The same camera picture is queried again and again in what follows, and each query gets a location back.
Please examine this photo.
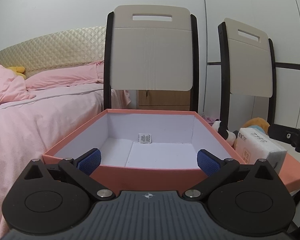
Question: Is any pink box lid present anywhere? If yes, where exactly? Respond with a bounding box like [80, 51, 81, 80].
[279, 153, 300, 193]

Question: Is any white tissue pack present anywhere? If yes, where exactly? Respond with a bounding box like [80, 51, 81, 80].
[235, 127, 287, 174]

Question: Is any plush toy behind box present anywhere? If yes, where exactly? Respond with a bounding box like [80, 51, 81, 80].
[212, 117, 271, 147]

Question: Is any open pink cardboard box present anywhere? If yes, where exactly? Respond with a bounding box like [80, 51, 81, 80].
[43, 109, 241, 193]

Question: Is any bed with pink bedding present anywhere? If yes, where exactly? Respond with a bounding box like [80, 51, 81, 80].
[0, 26, 106, 238]

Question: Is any small white desiccant packet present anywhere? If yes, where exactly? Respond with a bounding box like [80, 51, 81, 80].
[138, 133, 152, 144]

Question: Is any yellow plush toy on bed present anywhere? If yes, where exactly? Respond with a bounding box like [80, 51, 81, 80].
[7, 66, 26, 80]

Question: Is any pink pillow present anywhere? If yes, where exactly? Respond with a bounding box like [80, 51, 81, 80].
[25, 61, 104, 90]

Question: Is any wooden nightstand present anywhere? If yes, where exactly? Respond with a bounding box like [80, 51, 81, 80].
[138, 90, 190, 111]

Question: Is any beige chair near bed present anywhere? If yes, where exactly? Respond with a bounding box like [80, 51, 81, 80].
[103, 5, 199, 112]

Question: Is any beige chair by wall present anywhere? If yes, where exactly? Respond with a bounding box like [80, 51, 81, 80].
[218, 18, 276, 130]

